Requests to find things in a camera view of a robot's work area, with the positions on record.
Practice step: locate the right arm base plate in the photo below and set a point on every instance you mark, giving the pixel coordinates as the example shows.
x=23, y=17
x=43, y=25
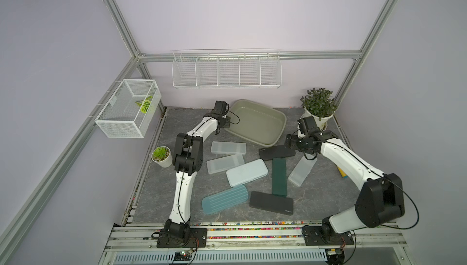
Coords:
x=324, y=235

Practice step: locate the grey-green plastic storage box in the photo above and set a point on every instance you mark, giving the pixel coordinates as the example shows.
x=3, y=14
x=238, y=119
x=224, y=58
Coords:
x=256, y=123

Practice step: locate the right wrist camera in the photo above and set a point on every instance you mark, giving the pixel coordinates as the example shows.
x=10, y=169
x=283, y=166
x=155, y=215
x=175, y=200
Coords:
x=307, y=126

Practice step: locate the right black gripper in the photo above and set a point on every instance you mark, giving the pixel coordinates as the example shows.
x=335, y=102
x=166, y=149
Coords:
x=293, y=141

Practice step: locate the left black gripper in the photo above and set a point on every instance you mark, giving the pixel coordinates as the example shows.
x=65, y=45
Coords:
x=228, y=123

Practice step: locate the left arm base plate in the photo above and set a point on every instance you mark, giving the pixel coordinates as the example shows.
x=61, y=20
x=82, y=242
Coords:
x=181, y=237

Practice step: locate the green leaf toy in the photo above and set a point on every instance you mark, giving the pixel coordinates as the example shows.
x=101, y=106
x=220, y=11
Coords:
x=145, y=104

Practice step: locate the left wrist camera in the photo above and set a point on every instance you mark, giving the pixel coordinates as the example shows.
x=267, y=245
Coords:
x=220, y=109

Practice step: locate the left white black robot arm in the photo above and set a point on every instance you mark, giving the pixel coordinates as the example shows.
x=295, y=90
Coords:
x=188, y=160

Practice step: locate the large potted green plant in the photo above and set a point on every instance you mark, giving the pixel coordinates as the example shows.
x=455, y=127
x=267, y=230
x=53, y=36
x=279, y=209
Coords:
x=319, y=104

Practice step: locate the dark green pencil case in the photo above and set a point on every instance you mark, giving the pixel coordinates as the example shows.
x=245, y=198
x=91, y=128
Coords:
x=279, y=177

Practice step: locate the small potted succulent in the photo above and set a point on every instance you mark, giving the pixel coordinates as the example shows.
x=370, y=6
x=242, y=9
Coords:
x=162, y=156

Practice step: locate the light blue pencil case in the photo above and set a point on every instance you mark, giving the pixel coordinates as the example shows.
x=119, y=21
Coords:
x=247, y=173

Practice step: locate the blue yellow garden fork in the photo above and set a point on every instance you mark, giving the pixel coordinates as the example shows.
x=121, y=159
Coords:
x=343, y=174

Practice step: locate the aluminium rail frame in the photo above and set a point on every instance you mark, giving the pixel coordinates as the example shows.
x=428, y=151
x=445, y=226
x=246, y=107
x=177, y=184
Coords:
x=255, y=243

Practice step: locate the white mesh wall basket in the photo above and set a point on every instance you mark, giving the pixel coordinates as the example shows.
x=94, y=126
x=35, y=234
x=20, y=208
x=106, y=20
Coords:
x=121, y=117

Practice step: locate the teal ribbed pencil case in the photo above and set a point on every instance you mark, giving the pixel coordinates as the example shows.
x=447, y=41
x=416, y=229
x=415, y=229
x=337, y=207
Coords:
x=224, y=200

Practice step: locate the long white wire wall basket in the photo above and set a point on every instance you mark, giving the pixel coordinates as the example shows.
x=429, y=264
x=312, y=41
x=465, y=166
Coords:
x=234, y=69

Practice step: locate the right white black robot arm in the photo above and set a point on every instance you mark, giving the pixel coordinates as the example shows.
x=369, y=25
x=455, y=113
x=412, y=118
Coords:
x=381, y=197

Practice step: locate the black pencil case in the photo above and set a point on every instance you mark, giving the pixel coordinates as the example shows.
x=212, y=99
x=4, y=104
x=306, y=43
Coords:
x=278, y=151
x=271, y=203

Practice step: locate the clear pencil case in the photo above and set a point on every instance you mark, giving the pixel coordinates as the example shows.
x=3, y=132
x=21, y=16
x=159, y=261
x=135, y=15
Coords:
x=228, y=148
x=225, y=163
x=302, y=170

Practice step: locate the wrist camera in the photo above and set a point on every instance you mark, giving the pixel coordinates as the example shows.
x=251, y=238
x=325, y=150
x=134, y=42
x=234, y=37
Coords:
x=220, y=109
x=307, y=126

